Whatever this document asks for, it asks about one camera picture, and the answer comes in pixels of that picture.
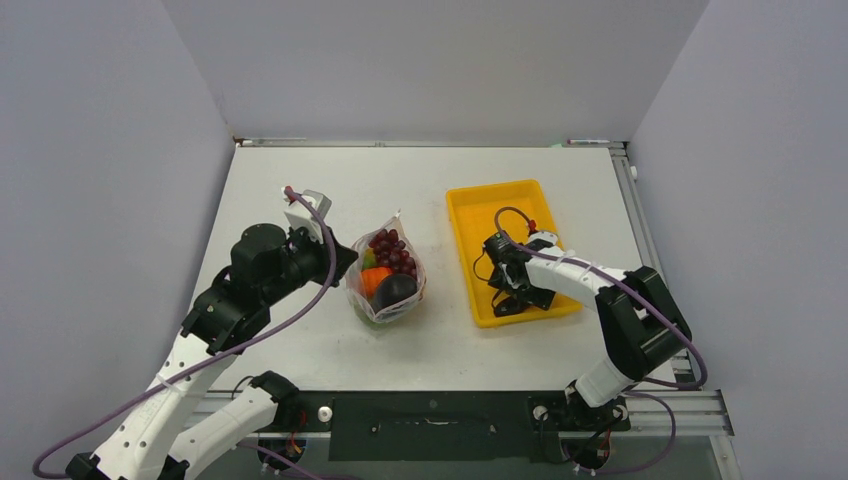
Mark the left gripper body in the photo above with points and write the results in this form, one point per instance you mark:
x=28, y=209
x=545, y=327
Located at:
x=309, y=259

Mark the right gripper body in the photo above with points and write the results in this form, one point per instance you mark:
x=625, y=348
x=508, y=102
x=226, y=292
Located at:
x=535, y=296

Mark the orange toy pumpkin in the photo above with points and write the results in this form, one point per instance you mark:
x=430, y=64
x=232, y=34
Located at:
x=371, y=279

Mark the dark red toy grapes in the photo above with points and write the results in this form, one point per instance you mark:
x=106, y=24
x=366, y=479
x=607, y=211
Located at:
x=393, y=252

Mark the clear zip top bag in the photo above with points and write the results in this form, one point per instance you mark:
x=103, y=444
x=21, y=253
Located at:
x=354, y=289

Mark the purple toy eggplant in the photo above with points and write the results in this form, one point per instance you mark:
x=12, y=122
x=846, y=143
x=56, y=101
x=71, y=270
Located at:
x=392, y=290

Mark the yellow plastic tray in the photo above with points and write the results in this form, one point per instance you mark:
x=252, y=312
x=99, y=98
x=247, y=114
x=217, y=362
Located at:
x=472, y=211

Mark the green red toy mango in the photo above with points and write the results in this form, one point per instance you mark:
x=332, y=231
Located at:
x=369, y=260

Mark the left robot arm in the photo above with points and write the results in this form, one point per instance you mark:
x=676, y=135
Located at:
x=267, y=264

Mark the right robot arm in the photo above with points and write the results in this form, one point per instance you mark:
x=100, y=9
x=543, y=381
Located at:
x=641, y=325

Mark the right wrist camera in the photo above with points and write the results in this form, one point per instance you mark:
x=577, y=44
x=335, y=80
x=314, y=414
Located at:
x=540, y=238

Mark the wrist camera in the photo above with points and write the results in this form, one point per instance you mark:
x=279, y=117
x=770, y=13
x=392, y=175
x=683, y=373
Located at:
x=540, y=238
x=306, y=210

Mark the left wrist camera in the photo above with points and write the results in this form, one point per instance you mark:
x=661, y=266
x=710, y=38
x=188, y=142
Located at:
x=306, y=210

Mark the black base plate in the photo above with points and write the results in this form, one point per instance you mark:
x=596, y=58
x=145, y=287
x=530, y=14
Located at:
x=447, y=425

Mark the aluminium frame rail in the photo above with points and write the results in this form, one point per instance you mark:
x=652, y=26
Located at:
x=437, y=346

